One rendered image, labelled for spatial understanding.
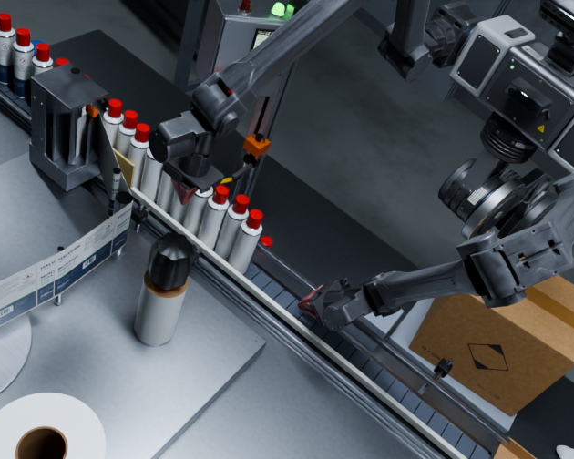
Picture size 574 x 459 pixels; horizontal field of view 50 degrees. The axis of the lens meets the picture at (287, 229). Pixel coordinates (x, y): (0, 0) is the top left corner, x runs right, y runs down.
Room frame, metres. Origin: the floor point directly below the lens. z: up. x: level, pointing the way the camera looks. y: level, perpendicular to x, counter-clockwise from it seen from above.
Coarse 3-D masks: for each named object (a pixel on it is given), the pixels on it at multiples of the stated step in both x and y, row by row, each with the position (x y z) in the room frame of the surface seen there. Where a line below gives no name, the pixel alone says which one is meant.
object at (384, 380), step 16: (144, 208) 1.06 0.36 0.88; (224, 272) 0.97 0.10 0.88; (256, 272) 1.01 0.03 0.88; (240, 288) 0.95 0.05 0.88; (272, 288) 0.99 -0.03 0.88; (288, 304) 0.96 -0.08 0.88; (304, 320) 0.94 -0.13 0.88; (320, 336) 0.91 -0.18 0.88; (336, 336) 0.93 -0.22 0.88; (320, 352) 0.87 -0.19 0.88; (352, 352) 0.90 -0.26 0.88; (336, 368) 0.85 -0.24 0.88; (368, 368) 0.88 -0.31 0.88; (384, 384) 0.86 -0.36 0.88; (400, 384) 0.88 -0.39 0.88; (400, 400) 0.84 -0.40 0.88; (416, 400) 0.85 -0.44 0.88; (400, 416) 0.79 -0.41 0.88; (416, 416) 0.81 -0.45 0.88; (432, 416) 0.83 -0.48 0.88; (416, 432) 0.77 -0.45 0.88; (448, 432) 0.81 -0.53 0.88; (464, 448) 0.79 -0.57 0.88; (480, 448) 0.80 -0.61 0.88
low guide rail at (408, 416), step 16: (176, 224) 1.02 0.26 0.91; (192, 240) 1.00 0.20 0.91; (208, 256) 0.98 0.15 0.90; (256, 288) 0.94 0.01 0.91; (272, 304) 0.91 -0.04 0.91; (288, 320) 0.90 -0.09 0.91; (304, 336) 0.88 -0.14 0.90; (336, 352) 0.86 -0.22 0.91; (352, 368) 0.84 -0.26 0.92; (368, 384) 0.82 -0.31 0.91; (384, 400) 0.80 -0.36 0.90; (432, 432) 0.77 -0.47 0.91; (448, 448) 0.75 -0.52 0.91
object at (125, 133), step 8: (128, 112) 1.15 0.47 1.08; (136, 112) 1.16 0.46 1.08; (128, 120) 1.13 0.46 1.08; (136, 120) 1.14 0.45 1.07; (120, 128) 1.12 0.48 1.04; (128, 128) 1.13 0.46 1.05; (120, 136) 1.12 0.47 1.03; (128, 136) 1.12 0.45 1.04; (120, 144) 1.12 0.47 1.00; (128, 144) 1.12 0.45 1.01; (120, 152) 1.12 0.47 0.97
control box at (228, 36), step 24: (216, 0) 1.11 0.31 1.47; (240, 0) 1.14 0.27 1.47; (264, 0) 1.18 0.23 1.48; (288, 0) 1.23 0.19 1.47; (216, 24) 1.08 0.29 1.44; (240, 24) 1.08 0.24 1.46; (264, 24) 1.11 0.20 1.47; (216, 48) 1.07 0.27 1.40; (240, 48) 1.09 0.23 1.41; (264, 96) 1.14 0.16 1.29
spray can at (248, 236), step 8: (248, 216) 1.00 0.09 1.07; (256, 216) 0.99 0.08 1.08; (248, 224) 0.99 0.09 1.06; (256, 224) 0.99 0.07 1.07; (240, 232) 0.98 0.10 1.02; (248, 232) 0.98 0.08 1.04; (256, 232) 0.99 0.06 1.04; (240, 240) 0.98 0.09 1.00; (248, 240) 0.98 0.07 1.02; (256, 240) 0.99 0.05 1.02; (232, 248) 0.99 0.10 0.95; (240, 248) 0.98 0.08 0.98; (248, 248) 0.98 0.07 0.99; (232, 256) 0.98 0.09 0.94; (240, 256) 0.98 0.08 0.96; (248, 256) 0.98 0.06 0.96; (232, 264) 0.98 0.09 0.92; (240, 264) 0.98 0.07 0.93; (248, 264) 0.99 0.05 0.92; (240, 272) 0.98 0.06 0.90
